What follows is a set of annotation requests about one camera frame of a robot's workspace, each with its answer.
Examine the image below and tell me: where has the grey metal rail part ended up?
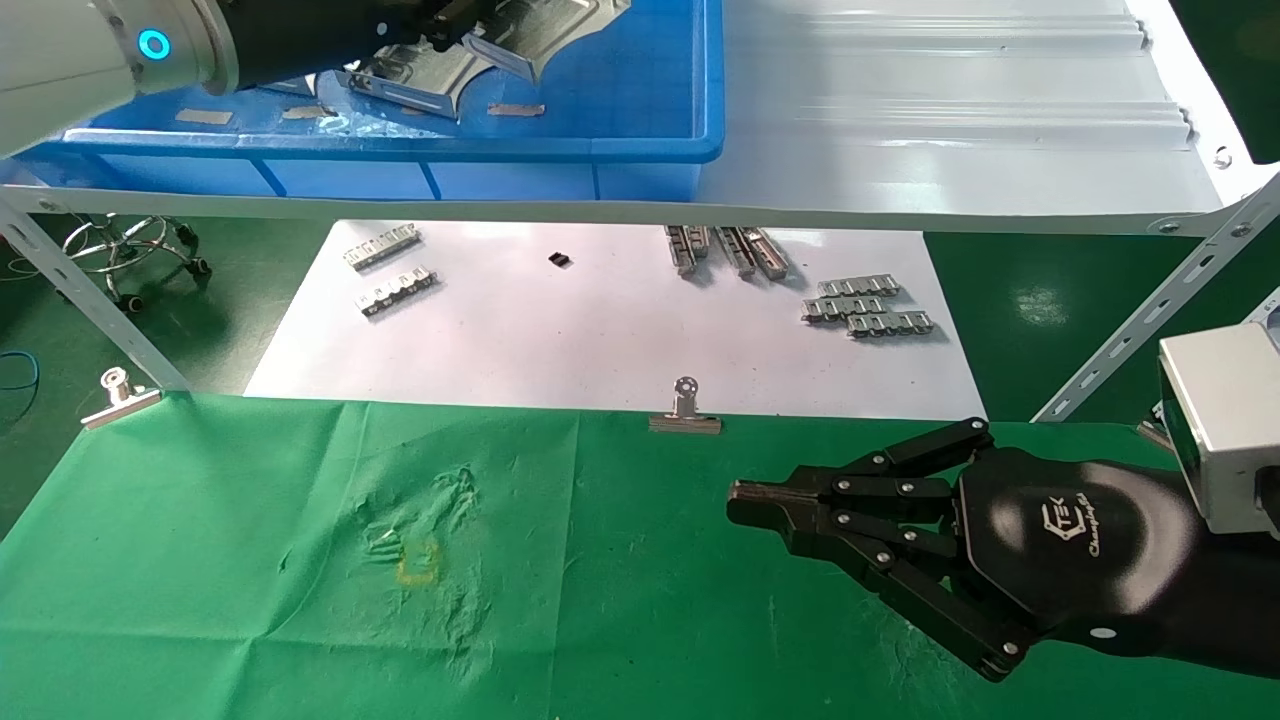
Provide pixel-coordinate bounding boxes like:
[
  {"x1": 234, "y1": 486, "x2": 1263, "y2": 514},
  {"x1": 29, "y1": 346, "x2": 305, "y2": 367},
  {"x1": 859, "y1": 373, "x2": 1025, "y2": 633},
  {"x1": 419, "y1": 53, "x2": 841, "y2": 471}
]
[
  {"x1": 717, "y1": 227, "x2": 793, "y2": 281},
  {"x1": 665, "y1": 225, "x2": 713, "y2": 278}
]

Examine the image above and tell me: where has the white perforated shelf post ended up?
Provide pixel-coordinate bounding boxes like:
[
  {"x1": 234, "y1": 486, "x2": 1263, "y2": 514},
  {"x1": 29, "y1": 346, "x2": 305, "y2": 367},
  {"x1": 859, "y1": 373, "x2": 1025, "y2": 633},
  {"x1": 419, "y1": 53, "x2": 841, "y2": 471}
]
[
  {"x1": 1033, "y1": 175, "x2": 1280, "y2": 423},
  {"x1": 0, "y1": 188, "x2": 193, "y2": 393}
]

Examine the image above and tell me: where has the chrome stool base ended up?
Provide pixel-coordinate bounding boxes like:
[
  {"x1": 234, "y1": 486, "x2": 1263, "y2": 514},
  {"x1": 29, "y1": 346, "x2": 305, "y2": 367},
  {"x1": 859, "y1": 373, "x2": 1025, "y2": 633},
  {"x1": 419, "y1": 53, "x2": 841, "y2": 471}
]
[{"x1": 62, "y1": 213, "x2": 213, "y2": 311}]

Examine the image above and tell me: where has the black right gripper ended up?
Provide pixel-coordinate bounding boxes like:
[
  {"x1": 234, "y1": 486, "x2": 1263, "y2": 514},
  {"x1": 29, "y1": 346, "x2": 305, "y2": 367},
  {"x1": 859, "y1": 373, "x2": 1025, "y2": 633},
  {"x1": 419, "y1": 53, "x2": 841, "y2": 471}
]
[{"x1": 727, "y1": 417, "x2": 1280, "y2": 684}]

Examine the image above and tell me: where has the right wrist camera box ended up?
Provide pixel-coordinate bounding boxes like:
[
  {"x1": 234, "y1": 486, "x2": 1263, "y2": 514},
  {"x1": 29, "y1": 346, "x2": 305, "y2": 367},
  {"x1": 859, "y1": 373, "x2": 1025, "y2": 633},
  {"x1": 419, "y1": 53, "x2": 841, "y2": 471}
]
[{"x1": 1158, "y1": 290, "x2": 1280, "y2": 541}]

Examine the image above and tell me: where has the white metal shelf board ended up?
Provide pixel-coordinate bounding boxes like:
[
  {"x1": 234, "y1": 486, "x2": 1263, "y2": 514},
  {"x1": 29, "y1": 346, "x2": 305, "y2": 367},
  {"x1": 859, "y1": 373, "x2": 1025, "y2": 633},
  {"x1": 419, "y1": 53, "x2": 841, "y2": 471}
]
[{"x1": 0, "y1": 0, "x2": 1256, "y2": 239}]

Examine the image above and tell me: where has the green table cloth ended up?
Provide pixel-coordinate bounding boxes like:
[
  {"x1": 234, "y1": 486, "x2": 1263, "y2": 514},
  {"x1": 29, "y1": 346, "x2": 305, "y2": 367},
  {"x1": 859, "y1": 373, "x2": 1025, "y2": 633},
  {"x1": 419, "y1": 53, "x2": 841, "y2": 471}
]
[{"x1": 0, "y1": 390, "x2": 1280, "y2": 720}]

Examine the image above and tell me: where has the blue plastic bin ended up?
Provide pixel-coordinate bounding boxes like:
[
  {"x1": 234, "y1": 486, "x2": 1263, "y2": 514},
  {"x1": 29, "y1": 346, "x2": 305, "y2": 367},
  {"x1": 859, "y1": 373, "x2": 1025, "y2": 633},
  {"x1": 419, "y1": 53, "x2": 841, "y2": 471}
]
[{"x1": 15, "y1": 0, "x2": 726, "y2": 202}]

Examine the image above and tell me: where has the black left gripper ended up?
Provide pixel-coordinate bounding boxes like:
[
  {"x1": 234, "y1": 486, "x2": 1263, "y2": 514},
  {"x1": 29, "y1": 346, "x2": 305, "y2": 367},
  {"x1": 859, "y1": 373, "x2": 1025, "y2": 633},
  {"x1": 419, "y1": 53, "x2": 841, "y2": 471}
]
[{"x1": 215, "y1": 0, "x2": 501, "y2": 94}]

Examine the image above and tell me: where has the silver binder clip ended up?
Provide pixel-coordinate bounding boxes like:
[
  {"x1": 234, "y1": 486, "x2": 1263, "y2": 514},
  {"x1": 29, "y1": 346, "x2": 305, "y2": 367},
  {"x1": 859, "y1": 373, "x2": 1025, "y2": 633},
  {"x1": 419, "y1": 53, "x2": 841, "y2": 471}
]
[
  {"x1": 650, "y1": 376, "x2": 723, "y2": 436},
  {"x1": 82, "y1": 367, "x2": 164, "y2": 431}
]

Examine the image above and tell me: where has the white paper sheet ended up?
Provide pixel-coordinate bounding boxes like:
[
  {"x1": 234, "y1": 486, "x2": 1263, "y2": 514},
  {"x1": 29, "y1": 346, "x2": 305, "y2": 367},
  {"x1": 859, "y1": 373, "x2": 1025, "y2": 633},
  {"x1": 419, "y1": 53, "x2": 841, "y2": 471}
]
[{"x1": 245, "y1": 220, "x2": 988, "y2": 421}]

